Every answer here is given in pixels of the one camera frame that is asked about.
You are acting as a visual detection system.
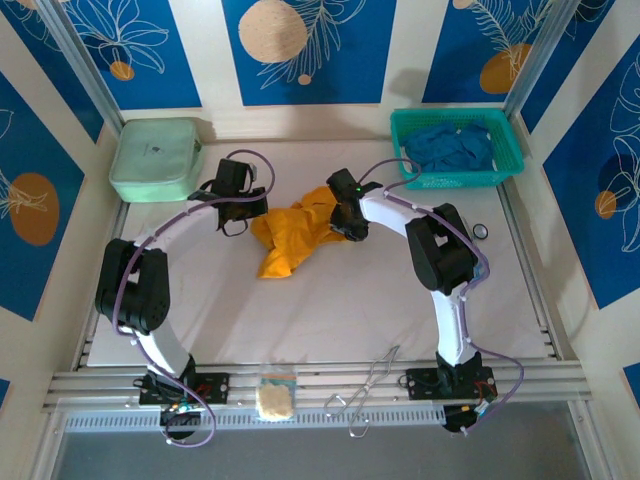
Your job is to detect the yellow t-shirt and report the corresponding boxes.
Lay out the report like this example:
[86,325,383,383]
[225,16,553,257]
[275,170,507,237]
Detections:
[249,184,351,280]

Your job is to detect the teal plastic basket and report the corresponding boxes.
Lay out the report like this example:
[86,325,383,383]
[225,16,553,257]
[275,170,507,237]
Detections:
[389,108,526,191]

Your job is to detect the mint green zip case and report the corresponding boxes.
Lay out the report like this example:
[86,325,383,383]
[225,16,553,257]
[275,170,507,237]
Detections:
[108,117,205,204]

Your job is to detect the blue t-shirt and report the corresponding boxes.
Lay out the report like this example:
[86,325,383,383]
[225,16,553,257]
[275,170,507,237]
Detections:
[402,119,496,174]

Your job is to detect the blue floral wall panel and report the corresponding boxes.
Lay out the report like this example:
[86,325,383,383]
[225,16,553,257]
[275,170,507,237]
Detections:
[422,0,557,105]
[0,72,86,322]
[222,0,399,107]
[542,34,640,311]
[64,0,204,111]

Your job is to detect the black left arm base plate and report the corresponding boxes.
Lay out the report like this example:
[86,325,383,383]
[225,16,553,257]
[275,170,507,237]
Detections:
[138,372,230,406]

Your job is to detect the aluminium frame rail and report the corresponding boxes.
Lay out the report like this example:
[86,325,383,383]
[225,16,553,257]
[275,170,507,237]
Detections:
[42,362,594,414]

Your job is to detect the metal wire tongs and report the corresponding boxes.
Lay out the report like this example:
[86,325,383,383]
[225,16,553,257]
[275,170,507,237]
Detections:
[323,344,402,439]

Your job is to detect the aluminium frame post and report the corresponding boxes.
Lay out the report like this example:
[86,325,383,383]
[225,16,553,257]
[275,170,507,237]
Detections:
[38,0,125,132]
[503,0,576,117]

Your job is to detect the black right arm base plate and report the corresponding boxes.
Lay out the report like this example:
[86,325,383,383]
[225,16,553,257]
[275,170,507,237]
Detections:
[405,366,496,401]

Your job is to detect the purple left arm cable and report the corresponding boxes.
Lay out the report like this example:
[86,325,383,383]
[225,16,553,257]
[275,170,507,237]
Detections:
[112,148,277,447]

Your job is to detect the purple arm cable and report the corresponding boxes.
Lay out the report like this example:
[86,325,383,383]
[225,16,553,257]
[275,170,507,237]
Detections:
[112,148,277,447]
[358,158,525,436]

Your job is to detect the white slotted cable duct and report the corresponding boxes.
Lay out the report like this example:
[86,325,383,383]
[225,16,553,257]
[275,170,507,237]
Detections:
[64,407,446,432]

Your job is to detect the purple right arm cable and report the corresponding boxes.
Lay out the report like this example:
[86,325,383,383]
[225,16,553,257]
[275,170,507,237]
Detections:
[358,158,525,436]

